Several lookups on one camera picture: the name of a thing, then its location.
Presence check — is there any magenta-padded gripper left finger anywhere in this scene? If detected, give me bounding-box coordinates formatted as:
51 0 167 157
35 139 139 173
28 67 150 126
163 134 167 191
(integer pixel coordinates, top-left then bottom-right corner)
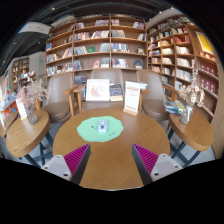
41 143 92 185

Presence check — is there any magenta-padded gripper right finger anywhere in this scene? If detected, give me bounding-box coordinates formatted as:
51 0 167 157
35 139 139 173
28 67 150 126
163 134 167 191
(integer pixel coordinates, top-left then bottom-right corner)
131 143 184 185

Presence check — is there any transparent blue computer mouse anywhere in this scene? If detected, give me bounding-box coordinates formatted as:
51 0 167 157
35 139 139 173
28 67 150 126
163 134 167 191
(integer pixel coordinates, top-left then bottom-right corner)
96 119 110 134

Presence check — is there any green blob-shaped mouse pad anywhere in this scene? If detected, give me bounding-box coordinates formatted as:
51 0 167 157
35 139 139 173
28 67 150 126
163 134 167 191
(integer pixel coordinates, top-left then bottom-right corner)
76 115 125 143

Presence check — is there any round wooden side table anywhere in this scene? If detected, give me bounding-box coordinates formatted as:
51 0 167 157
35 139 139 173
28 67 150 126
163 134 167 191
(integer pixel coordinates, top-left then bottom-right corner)
0 111 19 138
166 111 215 168
5 109 52 168

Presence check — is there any brown padded wooden armchair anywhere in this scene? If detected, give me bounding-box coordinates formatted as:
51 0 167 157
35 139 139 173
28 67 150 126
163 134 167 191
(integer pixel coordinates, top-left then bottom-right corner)
41 72 79 124
135 69 178 122
73 68 144 113

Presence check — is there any glass vase with dried flowers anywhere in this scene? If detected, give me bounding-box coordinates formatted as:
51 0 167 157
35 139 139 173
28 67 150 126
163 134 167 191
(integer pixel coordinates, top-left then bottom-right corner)
178 68 206 125
17 79 46 126

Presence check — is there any stack of colourful books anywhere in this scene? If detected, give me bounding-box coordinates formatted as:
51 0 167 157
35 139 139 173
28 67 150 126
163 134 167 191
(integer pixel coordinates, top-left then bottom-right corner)
164 99 186 116

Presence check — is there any white sign with wooden base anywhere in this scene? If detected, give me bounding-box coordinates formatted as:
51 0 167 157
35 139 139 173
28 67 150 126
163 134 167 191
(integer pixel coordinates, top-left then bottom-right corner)
122 80 141 117

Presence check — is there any white framed floral picture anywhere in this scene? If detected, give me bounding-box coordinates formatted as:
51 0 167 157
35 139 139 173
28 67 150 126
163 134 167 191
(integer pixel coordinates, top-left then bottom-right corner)
85 78 111 103

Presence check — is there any dark book with tan strip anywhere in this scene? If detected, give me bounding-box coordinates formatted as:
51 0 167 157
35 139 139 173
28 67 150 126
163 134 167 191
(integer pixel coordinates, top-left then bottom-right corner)
109 83 124 102

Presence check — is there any small white table sign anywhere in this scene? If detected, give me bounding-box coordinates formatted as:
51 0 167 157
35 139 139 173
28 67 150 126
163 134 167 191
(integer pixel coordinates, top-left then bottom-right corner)
15 97 28 121

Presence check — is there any small wooden shelf unit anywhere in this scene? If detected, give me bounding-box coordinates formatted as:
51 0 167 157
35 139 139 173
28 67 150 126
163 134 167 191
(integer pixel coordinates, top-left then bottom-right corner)
11 57 31 93

